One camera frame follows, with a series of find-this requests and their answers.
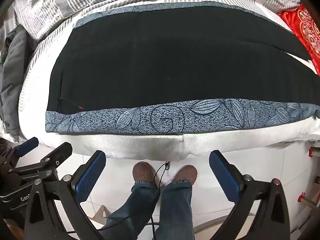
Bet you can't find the left brown shoe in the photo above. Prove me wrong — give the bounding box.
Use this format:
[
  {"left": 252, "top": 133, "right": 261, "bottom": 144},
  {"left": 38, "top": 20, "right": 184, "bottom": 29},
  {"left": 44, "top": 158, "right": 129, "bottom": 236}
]
[{"left": 132, "top": 161, "right": 155, "bottom": 184}]

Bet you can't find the red embroidered pillow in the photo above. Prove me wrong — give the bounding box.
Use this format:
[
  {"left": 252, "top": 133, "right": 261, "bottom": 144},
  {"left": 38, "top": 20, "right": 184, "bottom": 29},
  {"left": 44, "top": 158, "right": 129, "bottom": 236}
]
[{"left": 278, "top": 5, "right": 319, "bottom": 75}]

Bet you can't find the white mattress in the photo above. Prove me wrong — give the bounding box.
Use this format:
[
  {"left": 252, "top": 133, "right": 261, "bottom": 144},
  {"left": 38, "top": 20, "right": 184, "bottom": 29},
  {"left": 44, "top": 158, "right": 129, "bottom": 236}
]
[{"left": 18, "top": 18, "right": 319, "bottom": 160}]

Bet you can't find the dark grey jacket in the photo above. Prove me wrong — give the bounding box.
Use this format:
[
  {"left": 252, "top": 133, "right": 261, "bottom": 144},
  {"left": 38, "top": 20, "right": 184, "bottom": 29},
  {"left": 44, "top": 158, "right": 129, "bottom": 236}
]
[{"left": 1, "top": 25, "right": 37, "bottom": 142}]

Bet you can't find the right brown shoe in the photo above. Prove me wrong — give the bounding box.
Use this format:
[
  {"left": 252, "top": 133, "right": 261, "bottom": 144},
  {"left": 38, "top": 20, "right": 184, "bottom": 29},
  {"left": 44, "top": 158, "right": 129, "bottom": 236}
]
[{"left": 172, "top": 165, "right": 198, "bottom": 185}]

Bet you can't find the brown shoe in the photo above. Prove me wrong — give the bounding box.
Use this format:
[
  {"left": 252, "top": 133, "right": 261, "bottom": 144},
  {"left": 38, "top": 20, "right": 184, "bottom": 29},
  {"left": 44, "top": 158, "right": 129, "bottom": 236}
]
[
  {"left": 172, "top": 165, "right": 198, "bottom": 185},
  {"left": 132, "top": 161, "right": 155, "bottom": 184}
]

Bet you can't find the black cable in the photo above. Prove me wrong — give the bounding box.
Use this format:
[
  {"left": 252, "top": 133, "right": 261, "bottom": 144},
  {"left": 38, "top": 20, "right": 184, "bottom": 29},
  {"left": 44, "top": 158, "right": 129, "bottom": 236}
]
[{"left": 67, "top": 160, "right": 172, "bottom": 234}]

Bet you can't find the left blue jeans leg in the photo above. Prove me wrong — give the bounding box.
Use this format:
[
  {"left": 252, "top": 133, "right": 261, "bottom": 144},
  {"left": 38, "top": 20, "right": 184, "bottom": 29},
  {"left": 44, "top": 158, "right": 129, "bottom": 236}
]
[{"left": 100, "top": 180, "right": 159, "bottom": 239}]

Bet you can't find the black blanket with blue border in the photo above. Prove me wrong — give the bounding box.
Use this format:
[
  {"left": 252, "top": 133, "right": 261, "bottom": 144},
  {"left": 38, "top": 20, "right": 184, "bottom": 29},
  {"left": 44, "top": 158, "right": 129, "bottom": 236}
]
[{"left": 45, "top": 2, "right": 319, "bottom": 135}]

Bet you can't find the blue jeans leg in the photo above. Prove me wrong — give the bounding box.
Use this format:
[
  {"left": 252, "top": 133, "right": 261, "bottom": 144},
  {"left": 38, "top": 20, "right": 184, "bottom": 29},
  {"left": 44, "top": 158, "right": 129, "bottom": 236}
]
[
  {"left": 100, "top": 180, "right": 159, "bottom": 239},
  {"left": 156, "top": 180, "right": 195, "bottom": 239}
]

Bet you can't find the right blue jeans leg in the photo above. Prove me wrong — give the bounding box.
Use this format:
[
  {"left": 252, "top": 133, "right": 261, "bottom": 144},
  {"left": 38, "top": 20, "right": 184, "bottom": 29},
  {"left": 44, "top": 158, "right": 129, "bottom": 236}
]
[{"left": 156, "top": 180, "right": 195, "bottom": 239}]

